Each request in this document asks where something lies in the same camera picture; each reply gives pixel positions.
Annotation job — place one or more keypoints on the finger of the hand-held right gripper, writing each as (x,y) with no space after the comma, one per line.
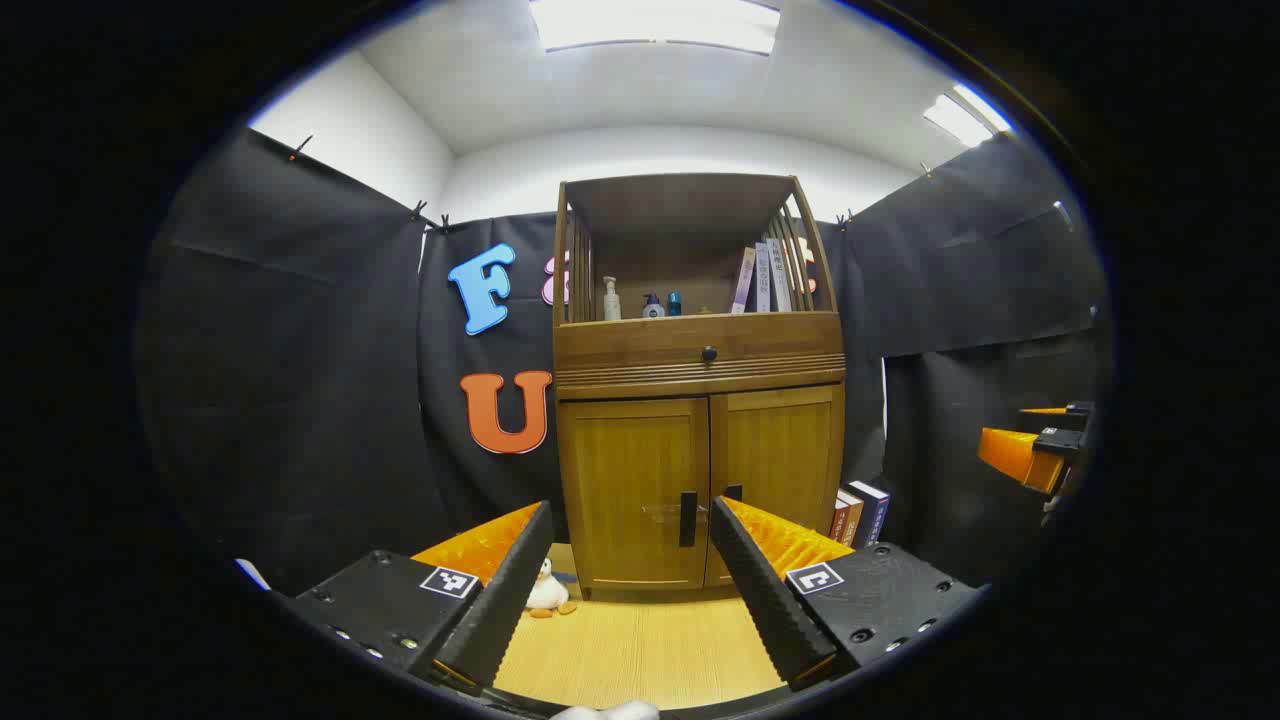
(1078,415)
(1015,455)

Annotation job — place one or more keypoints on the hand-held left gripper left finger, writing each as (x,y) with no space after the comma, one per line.
(505,600)

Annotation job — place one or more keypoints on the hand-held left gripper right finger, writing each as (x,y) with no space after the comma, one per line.
(765,600)

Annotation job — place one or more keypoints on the wooden cabinet door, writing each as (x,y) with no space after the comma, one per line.
(625,480)
(780,450)

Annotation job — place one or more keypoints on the wooden double-door shoe cabinet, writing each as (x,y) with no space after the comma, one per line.
(640,215)

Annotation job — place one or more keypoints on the wooden cabinet drawer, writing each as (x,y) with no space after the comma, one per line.
(620,350)

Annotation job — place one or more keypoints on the white plush duck toy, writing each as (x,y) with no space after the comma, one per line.
(545,592)

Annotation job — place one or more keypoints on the red book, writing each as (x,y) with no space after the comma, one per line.
(837,522)

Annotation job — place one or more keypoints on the brown book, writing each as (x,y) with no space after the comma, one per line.
(851,520)

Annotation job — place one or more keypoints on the dark blue book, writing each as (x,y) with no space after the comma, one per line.
(872,512)

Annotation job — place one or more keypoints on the grey book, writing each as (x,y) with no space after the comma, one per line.
(780,280)

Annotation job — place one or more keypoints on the white book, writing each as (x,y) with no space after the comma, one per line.
(763,280)

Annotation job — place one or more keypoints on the small blue-capped bottle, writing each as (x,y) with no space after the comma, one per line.
(653,309)

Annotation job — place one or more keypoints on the white pump bottle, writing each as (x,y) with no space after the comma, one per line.
(611,305)

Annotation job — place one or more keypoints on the purple book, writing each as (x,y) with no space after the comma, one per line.
(742,285)

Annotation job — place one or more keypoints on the small ceiling light panel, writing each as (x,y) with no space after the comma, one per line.
(965,115)

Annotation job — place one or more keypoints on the black backdrop cloth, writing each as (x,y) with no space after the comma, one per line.
(300,350)

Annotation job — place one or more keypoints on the large ceiling light panel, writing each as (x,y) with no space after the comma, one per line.
(655,25)

